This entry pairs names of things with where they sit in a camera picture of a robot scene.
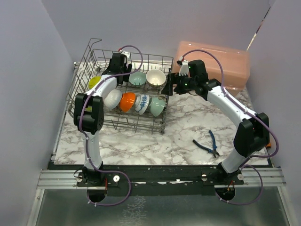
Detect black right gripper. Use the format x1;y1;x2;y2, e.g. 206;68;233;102
161;72;197;96

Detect beige patterned bowl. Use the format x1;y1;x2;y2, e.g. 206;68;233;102
146;69;166;86

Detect celadon green bowl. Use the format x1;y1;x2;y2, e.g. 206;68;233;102
150;97;166;117

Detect blue floral bowl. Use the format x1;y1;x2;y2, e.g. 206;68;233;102
135;94;150;115

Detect white round bowl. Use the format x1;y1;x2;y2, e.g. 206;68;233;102
119;92;136;113

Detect grey bowl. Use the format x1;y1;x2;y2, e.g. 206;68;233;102
104;89;123;110

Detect yellow-green bowl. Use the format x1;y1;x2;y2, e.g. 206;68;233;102
88;76;101;89

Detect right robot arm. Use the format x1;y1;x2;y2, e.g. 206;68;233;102
161;60;269;184

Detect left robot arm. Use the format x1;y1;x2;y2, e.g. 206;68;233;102
73;53;129;186

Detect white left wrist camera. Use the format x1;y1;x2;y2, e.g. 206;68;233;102
118;48;130;58

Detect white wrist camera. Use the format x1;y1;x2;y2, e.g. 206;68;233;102
118;48;130;58
177;56;189;76

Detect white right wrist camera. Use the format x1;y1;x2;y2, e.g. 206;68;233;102
177;56;189;76

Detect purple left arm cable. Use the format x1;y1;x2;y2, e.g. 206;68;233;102
78;45;144;207

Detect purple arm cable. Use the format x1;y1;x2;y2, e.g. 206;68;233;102
78;45;144;207
182;48;280;205

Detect grey wire dish rack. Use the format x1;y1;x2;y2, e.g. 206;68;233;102
67;38;173;134

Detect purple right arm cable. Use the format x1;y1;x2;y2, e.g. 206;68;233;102
182;48;280;205

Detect blue-handled pliers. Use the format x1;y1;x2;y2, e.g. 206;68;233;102
192;129;221;158

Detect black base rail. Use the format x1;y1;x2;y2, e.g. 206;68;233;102
48;163;244;196

